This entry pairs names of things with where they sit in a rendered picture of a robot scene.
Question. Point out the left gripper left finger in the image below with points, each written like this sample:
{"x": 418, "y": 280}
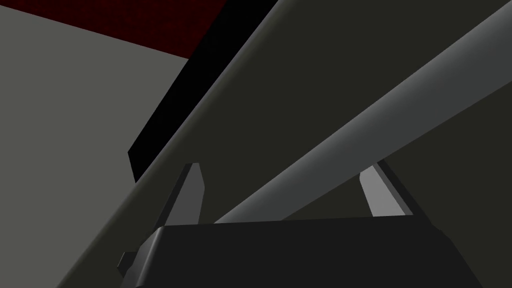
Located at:
{"x": 188, "y": 200}

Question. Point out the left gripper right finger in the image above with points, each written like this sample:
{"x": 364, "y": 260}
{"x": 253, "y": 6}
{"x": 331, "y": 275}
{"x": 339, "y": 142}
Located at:
{"x": 386, "y": 196}

